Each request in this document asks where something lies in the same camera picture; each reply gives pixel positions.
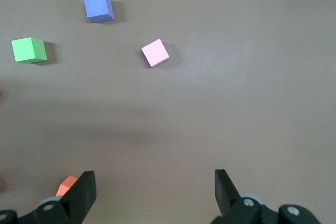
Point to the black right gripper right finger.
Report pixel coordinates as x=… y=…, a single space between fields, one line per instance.
x=228 y=203

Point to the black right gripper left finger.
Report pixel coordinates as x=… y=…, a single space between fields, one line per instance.
x=76 y=200

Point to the pink foam cube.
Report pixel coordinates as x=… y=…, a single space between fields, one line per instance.
x=155 y=53

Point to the purple foam cube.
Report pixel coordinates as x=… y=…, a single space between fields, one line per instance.
x=97 y=7

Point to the orange foam cube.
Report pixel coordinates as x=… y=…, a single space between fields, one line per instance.
x=67 y=184

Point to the green foam cube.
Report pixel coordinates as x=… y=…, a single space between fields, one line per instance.
x=26 y=49

